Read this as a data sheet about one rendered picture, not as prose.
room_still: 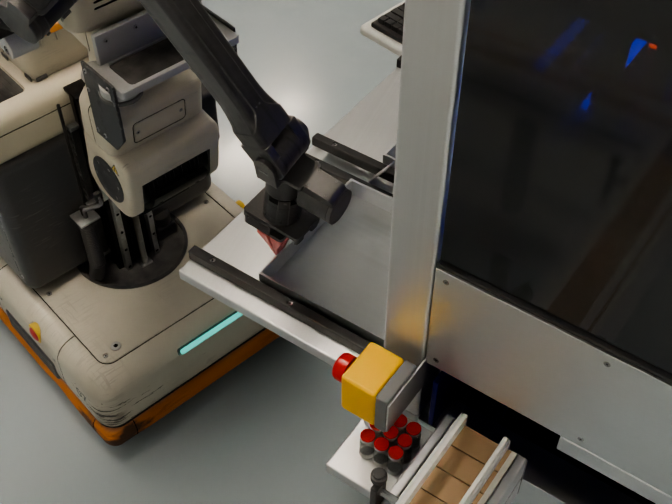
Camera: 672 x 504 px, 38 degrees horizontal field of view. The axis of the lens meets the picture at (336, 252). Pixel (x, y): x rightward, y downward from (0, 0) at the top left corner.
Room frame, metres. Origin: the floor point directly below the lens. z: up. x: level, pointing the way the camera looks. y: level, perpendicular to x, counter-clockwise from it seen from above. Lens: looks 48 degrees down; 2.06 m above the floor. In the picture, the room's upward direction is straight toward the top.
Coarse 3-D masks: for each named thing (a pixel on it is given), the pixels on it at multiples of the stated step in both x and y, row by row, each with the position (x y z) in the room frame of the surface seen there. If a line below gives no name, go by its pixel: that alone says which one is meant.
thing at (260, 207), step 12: (264, 192) 1.08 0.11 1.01; (252, 204) 1.05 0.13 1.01; (264, 204) 1.04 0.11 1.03; (276, 204) 1.01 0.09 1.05; (288, 204) 1.01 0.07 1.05; (252, 216) 1.03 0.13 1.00; (264, 216) 1.03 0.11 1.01; (276, 216) 1.01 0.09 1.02; (288, 216) 1.02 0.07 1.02; (300, 216) 1.04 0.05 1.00; (312, 216) 1.04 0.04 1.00; (276, 228) 1.01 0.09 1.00; (288, 228) 1.01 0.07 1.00; (300, 228) 1.01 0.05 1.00; (300, 240) 1.00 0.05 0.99
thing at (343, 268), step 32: (352, 192) 1.21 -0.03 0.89; (320, 224) 1.13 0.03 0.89; (352, 224) 1.13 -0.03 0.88; (384, 224) 1.13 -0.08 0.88; (288, 256) 1.05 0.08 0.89; (320, 256) 1.06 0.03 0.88; (352, 256) 1.06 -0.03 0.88; (384, 256) 1.06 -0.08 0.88; (288, 288) 0.97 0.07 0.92; (320, 288) 0.99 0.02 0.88; (352, 288) 0.99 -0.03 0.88; (384, 288) 0.99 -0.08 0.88; (352, 320) 0.90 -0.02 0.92; (384, 320) 0.93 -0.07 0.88
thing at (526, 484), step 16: (480, 416) 0.76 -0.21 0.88; (480, 432) 0.73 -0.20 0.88; (496, 432) 0.73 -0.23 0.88; (512, 432) 0.73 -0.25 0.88; (512, 448) 0.71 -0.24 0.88; (528, 448) 0.71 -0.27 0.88; (528, 464) 0.68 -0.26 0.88; (544, 464) 0.68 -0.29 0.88; (560, 464) 0.68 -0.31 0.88; (528, 480) 0.66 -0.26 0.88; (544, 480) 0.66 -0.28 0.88; (560, 480) 0.66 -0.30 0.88; (576, 480) 0.66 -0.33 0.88; (592, 480) 0.66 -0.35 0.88; (528, 496) 0.65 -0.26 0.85; (544, 496) 0.64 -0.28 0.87; (560, 496) 0.63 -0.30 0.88; (576, 496) 0.63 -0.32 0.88; (592, 496) 0.63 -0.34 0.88; (608, 496) 0.63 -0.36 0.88; (624, 496) 0.63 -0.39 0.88
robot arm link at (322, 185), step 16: (304, 128) 1.04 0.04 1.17; (256, 160) 0.99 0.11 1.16; (304, 160) 1.02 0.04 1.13; (272, 176) 0.98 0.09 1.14; (288, 176) 1.00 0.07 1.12; (304, 176) 1.00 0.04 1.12; (320, 176) 1.00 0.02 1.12; (304, 192) 0.99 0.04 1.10; (320, 192) 0.98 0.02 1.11; (336, 192) 0.98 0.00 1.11; (304, 208) 0.99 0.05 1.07; (320, 208) 0.97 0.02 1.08; (336, 208) 0.97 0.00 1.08
